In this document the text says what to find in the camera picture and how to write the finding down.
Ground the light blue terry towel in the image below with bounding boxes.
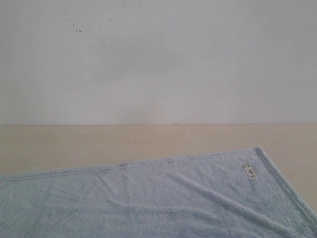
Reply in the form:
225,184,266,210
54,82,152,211
0,147,317,238

